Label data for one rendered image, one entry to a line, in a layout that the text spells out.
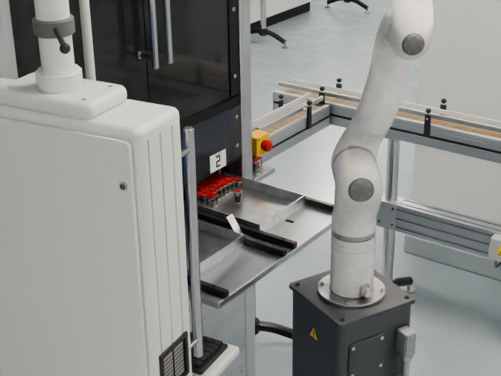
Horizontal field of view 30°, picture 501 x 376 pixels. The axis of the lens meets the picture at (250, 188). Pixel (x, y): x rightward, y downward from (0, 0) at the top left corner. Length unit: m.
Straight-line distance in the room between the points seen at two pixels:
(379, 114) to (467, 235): 1.48
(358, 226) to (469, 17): 1.85
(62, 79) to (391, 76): 0.83
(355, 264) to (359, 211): 0.17
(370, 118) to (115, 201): 0.75
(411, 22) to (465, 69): 1.97
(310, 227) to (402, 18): 0.91
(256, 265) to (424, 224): 1.27
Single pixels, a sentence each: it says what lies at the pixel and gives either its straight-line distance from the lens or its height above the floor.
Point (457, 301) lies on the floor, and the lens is 4.31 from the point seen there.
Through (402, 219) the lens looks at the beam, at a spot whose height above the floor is 0.49.
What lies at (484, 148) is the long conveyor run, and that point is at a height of 0.89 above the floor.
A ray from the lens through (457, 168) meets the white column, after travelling 4.38.
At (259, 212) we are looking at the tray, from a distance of 3.02.
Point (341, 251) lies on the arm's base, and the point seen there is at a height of 1.01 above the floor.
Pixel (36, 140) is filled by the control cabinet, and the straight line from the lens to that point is 2.02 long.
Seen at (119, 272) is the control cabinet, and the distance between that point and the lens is 2.03.
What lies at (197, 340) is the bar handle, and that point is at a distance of 2.30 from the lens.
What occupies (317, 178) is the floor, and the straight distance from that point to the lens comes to 5.43.
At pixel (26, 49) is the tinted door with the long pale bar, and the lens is 2.39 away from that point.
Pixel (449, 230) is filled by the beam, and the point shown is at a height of 0.50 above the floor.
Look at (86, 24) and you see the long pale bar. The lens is 2.41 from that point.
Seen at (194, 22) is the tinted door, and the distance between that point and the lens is 2.86.
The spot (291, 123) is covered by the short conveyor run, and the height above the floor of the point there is 0.93.
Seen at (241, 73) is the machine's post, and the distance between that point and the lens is 3.08.
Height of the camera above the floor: 2.21
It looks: 25 degrees down
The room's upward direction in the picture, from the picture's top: 1 degrees counter-clockwise
